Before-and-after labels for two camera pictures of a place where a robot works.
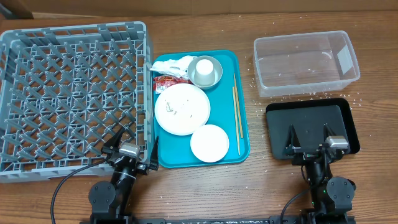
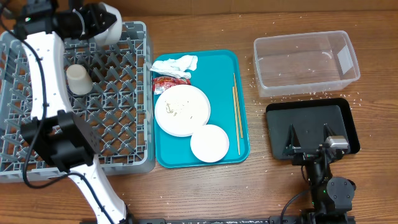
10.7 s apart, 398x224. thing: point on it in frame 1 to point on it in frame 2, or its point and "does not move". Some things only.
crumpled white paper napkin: [176, 66] does not move
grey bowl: [204, 71] to [113, 34]
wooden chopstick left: [236, 121] does not move
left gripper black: [112, 142] to [94, 12]
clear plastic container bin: [303, 63] does not move
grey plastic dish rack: [66, 92] does not move
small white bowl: [209, 143] does not move
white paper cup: [204, 74] to [79, 81]
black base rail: [293, 219] does not move
